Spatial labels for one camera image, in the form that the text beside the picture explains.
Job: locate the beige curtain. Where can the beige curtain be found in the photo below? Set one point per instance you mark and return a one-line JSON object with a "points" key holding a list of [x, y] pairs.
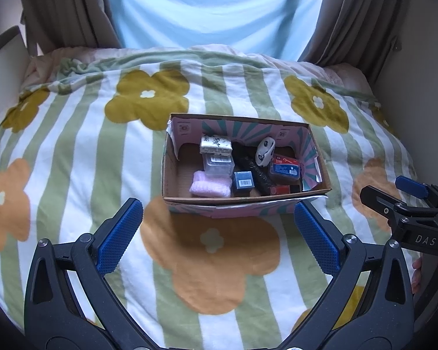
{"points": [[354, 14], [69, 11]]}

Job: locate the maroon and black case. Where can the maroon and black case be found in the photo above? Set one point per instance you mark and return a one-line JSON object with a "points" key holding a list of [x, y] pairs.
{"points": [[279, 189]]}

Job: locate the red and blue floss box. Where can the red and blue floss box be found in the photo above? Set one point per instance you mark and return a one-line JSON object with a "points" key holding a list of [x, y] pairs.
{"points": [[284, 169]]}

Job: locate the striped floral blanket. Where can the striped floral blanket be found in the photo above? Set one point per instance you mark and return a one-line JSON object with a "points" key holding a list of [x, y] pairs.
{"points": [[95, 153]]}

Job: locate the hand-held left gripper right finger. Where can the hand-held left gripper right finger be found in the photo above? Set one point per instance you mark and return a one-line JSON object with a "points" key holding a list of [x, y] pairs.
{"points": [[317, 240]]}

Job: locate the floral tissue pack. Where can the floral tissue pack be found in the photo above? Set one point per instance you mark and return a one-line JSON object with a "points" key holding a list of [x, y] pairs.
{"points": [[215, 145]]}

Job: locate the black rolled cloth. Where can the black rolled cloth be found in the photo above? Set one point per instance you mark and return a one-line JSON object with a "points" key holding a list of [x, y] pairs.
{"points": [[258, 175]]}

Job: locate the printed cardboard box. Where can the printed cardboard box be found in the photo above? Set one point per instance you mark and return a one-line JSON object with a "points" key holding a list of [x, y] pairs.
{"points": [[182, 180]]}

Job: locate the clear plastic box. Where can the clear plastic box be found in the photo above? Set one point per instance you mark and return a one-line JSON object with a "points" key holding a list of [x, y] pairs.
{"points": [[219, 166]]}

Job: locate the person's right hand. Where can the person's right hand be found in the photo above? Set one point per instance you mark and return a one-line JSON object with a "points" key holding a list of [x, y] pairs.
{"points": [[417, 277]]}

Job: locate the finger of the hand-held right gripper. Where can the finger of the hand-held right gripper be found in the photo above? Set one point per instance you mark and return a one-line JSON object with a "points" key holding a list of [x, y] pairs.
{"points": [[410, 186], [379, 202]]}

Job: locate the light blue sheer curtain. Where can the light blue sheer curtain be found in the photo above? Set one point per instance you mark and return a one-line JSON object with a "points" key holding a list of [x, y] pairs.
{"points": [[219, 11]]}

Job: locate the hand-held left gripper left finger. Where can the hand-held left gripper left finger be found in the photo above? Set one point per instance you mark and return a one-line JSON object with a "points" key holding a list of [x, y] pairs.
{"points": [[118, 237]]}

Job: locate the small blue box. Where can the small blue box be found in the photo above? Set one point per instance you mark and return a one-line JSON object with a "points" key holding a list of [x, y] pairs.
{"points": [[243, 182]]}

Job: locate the white printed sock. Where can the white printed sock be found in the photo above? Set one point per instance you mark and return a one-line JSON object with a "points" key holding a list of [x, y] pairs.
{"points": [[264, 149]]}

